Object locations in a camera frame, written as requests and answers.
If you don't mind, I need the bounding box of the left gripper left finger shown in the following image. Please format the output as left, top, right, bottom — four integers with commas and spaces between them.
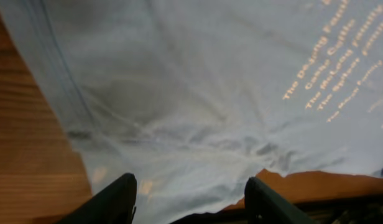
57, 173, 137, 224

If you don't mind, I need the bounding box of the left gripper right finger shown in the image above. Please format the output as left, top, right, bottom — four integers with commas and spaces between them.
244, 177, 316, 224

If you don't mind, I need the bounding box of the light blue printed t-shirt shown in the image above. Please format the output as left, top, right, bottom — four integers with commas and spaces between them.
0, 0, 383, 223

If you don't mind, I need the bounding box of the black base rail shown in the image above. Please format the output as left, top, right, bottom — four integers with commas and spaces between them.
173, 195, 383, 224

